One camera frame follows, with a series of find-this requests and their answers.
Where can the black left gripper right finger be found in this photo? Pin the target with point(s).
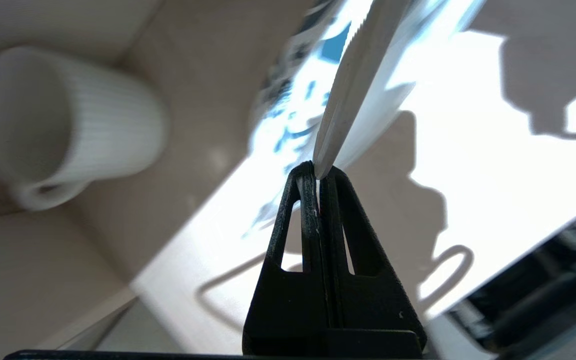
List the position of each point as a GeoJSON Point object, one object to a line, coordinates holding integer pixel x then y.
{"type": "Point", "coordinates": [368, 305]}

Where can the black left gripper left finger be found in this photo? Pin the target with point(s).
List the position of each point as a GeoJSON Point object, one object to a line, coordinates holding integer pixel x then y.
{"type": "Point", "coordinates": [288, 300]}

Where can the white floral zip pouch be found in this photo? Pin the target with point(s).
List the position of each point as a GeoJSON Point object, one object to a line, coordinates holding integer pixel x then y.
{"type": "Point", "coordinates": [293, 100]}

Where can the white ribbed mug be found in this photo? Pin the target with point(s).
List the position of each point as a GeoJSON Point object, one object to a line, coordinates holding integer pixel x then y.
{"type": "Point", "coordinates": [108, 125]}

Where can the beige wooden shelf cabinet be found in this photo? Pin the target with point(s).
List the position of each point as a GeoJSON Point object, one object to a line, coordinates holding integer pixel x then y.
{"type": "Point", "coordinates": [18, 280]}

